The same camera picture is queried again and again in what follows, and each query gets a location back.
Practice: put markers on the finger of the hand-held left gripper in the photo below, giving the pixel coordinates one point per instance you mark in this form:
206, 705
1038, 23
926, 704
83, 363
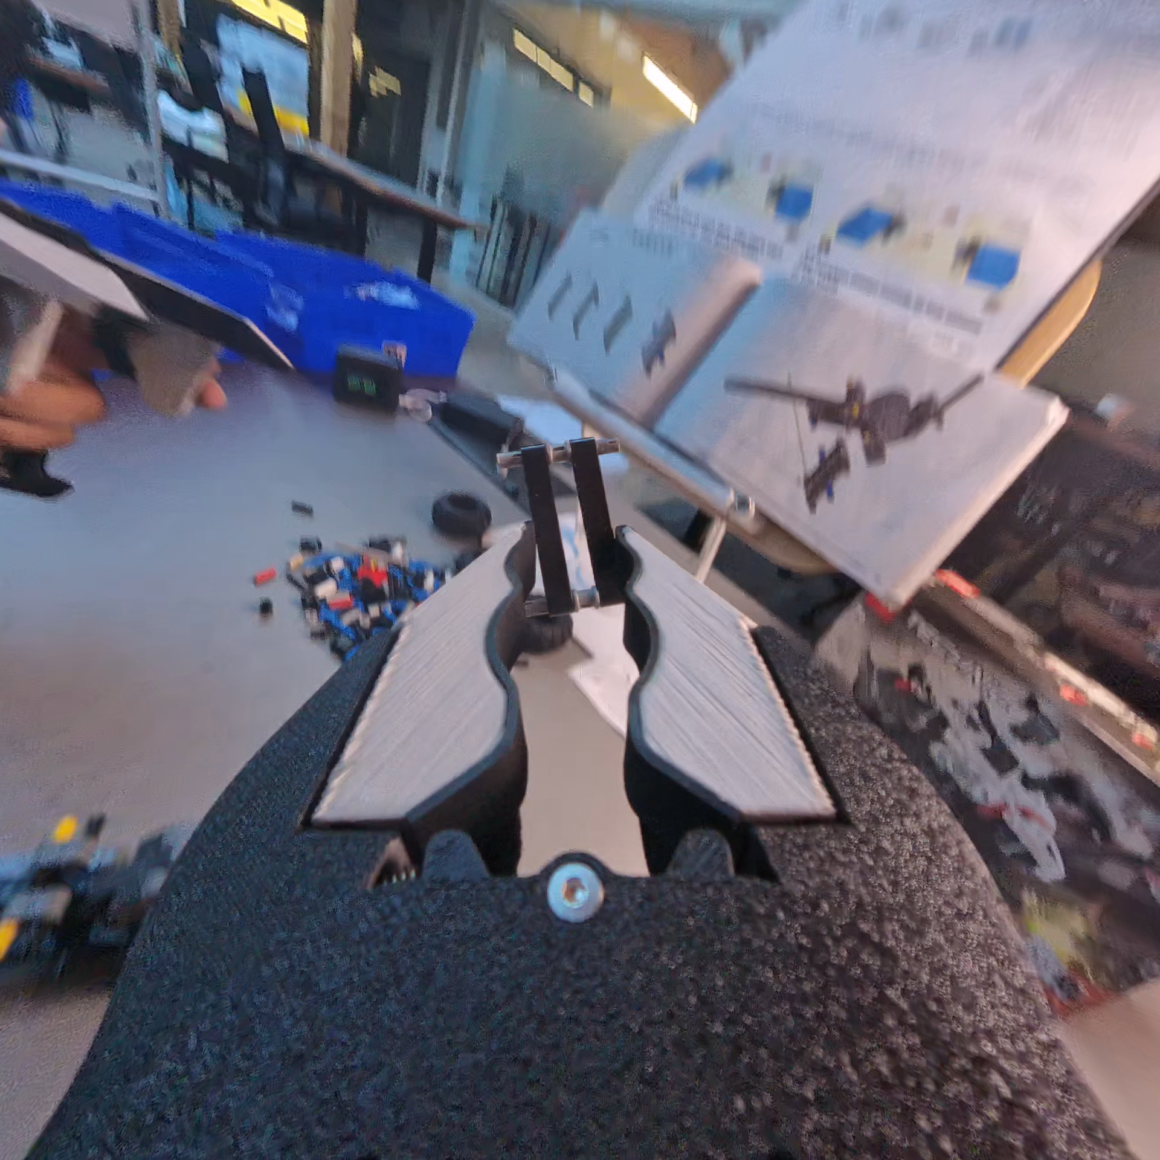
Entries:
65, 272

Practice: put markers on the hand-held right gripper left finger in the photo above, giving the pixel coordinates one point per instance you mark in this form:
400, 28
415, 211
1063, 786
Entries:
409, 725

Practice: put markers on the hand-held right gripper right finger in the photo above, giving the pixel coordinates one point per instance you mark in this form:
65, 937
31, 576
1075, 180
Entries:
735, 725

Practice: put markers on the pile of small building pieces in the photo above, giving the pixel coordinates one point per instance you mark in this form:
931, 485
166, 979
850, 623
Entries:
355, 590

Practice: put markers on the black connector piece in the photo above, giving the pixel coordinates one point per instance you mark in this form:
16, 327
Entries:
562, 518

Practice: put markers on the building instruction booklet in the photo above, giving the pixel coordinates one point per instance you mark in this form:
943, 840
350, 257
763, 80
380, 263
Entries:
943, 472

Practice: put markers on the grey and black brick chassis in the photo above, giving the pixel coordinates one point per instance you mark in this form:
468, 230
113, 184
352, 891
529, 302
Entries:
73, 889

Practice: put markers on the grey desk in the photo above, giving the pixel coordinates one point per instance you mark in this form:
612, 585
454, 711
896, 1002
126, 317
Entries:
146, 617

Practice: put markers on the wooden background desk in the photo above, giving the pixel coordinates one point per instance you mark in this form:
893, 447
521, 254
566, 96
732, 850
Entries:
363, 182

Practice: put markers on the white printed task sheet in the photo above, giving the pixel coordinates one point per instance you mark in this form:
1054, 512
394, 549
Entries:
943, 145

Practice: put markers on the person's left hand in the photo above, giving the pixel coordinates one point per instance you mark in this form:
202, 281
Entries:
46, 409

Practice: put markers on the white sticker sheet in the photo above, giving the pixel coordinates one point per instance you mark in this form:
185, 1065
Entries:
608, 686

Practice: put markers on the black toy tyre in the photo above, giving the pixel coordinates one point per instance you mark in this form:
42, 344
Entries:
544, 631
461, 514

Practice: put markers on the black device green display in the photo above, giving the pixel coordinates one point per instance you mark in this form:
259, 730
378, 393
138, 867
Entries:
369, 380

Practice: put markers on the white book stand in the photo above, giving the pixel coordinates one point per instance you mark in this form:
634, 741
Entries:
717, 499

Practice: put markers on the toy truck box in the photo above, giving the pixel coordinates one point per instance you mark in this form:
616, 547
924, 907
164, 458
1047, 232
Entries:
1016, 798

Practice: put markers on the black power adapter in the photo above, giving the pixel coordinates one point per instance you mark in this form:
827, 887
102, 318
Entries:
481, 421

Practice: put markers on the wooden pillar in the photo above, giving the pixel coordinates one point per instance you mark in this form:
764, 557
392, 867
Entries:
338, 73

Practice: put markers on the cluttered background workbench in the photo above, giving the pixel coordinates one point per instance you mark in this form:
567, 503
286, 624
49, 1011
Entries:
1088, 526

